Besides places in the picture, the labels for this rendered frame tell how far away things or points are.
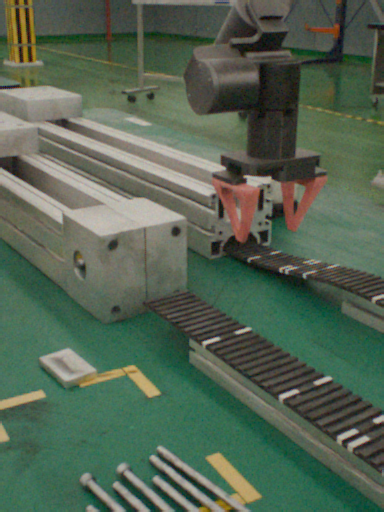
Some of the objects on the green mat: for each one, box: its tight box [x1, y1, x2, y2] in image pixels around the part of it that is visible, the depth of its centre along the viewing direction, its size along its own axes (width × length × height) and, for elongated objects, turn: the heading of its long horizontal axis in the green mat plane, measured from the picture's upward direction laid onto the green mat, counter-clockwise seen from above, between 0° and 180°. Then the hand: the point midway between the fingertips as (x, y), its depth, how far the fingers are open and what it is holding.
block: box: [62, 197, 187, 325], centre depth 75 cm, size 9×12×10 cm
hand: (267, 229), depth 84 cm, fingers open, 8 cm apart
